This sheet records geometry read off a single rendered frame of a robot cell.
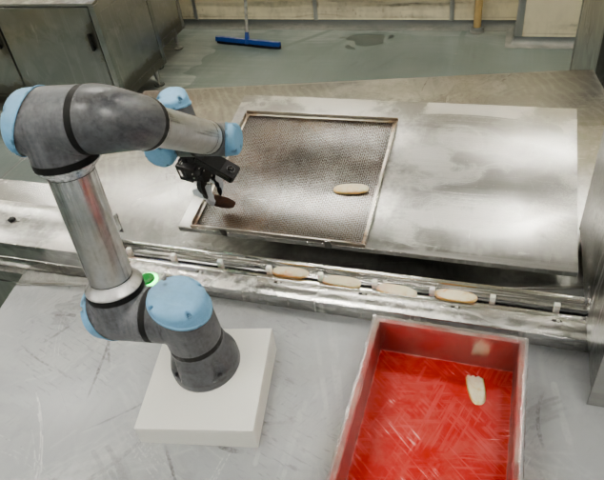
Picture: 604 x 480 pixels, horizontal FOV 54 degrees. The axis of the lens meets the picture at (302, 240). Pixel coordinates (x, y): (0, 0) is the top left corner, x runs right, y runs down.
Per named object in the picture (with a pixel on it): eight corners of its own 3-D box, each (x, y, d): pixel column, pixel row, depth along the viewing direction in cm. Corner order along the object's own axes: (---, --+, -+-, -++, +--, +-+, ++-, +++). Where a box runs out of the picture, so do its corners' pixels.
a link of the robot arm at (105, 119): (131, 73, 90) (245, 114, 137) (69, 77, 93) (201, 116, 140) (133, 150, 91) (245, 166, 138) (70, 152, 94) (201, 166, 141)
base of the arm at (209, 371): (232, 392, 125) (221, 366, 118) (165, 391, 128) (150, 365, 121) (246, 334, 136) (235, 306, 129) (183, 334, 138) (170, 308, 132)
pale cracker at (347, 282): (320, 285, 151) (320, 282, 150) (324, 274, 154) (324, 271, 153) (359, 290, 148) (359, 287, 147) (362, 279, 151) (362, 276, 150)
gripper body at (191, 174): (195, 162, 165) (182, 129, 156) (221, 169, 162) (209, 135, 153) (180, 182, 161) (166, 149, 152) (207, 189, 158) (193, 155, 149)
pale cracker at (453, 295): (433, 299, 143) (433, 296, 142) (435, 288, 146) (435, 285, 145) (476, 305, 140) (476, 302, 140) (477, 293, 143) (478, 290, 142)
